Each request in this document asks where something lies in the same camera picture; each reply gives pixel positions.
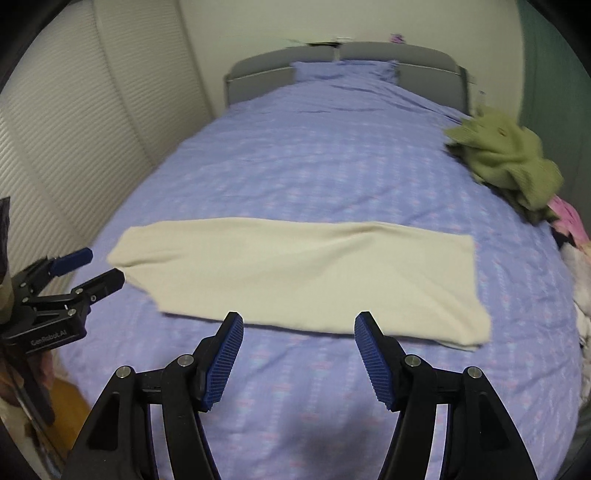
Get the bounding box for grey padded headboard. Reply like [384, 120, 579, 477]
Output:
[224, 41, 472, 116]

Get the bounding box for purple patterned bed cover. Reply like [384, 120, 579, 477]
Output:
[60, 60, 585, 480]

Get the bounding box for purple patterned pillow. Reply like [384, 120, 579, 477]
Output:
[292, 59, 399, 86]

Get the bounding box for white cloth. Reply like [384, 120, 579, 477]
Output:
[561, 244, 591, 370]

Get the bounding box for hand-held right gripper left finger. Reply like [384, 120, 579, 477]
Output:
[60, 312, 245, 480]

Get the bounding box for green curtain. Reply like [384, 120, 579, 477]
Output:
[519, 0, 591, 185]

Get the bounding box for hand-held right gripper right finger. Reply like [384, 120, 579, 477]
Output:
[353, 312, 539, 480]

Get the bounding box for olive green garment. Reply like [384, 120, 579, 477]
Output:
[443, 104, 565, 227]

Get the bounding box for white louvered wardrobe door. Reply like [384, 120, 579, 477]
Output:
[0, 28, 154, 282]
[95, 0, 218, 168]

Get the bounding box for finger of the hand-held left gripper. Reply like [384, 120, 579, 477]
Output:
[23, 269, 126, 319]
[13, 248, 93, 298]

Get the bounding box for cream knit pants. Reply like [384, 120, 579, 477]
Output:
[106, 217, 492, 352]

